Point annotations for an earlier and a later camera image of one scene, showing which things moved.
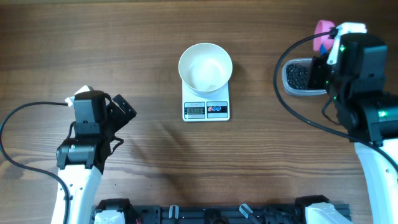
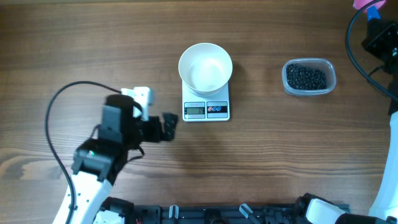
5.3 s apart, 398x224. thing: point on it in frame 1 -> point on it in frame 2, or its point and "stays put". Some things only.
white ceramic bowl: x=205 y=68 stays put
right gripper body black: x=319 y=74 -> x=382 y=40
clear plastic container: x=295 y=78 stays put
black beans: x=298 y=75 stays put
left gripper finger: x=129 y=111 -> x=170 y=122
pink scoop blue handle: x=323 y=43 -> x=372 y=10
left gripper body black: x=116 y=121 -> x=148 y=130
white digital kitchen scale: x=198 y=107 stays put
